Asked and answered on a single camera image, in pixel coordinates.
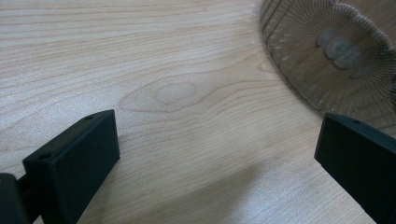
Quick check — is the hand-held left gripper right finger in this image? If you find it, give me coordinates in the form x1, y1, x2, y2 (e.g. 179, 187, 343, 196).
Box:
314, 112, 396, 224

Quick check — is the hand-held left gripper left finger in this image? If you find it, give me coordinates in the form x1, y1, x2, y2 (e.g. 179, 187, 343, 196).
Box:
21, 108, 121, 224

